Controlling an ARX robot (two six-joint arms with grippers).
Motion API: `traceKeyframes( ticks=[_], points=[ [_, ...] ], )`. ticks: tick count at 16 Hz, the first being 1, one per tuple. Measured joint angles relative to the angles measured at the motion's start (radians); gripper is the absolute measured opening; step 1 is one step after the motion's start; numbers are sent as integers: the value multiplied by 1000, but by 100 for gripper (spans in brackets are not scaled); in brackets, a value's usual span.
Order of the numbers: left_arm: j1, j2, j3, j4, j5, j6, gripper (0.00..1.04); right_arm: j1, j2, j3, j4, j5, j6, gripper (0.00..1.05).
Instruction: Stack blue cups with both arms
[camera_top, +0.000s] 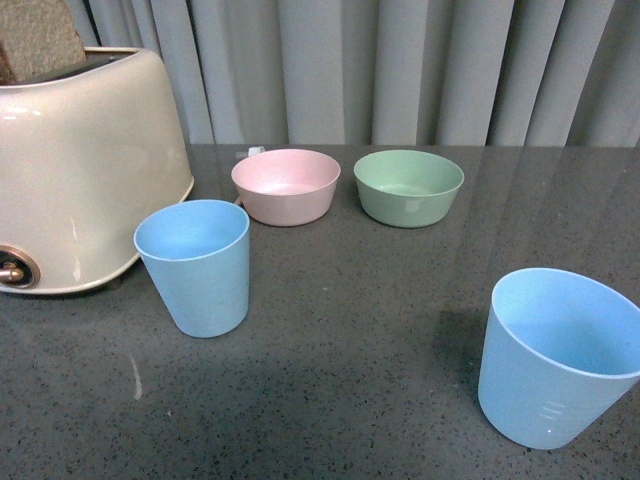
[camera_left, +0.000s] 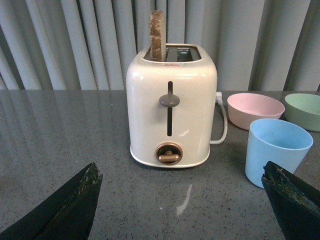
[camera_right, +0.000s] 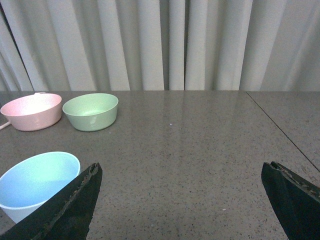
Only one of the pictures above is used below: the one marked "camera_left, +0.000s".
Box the brown toast slice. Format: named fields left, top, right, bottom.
left=149, top=10, right=167, bottom=62

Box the white power cable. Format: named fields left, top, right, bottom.
left=209, top=92, right=228, bottom=145

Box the cream white toaster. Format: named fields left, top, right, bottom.
left=126, top=43, right=218, bottom=168

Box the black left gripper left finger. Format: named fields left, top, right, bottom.
left=0, top=163, right=103, bottom=240

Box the white pleated curtain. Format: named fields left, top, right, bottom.
left=0, top=0, right=320, bottom=91

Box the green bowl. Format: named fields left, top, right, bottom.
left=284, top=93, right=320, bottom=132

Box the light blue cup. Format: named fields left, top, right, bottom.
left=245, top=118, right=314, bottom=188

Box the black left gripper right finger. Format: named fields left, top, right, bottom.
left=261, top=161, right=320, bottom=240

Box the pink bowl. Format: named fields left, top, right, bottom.
left=227, top=93, right=285, bottom=130

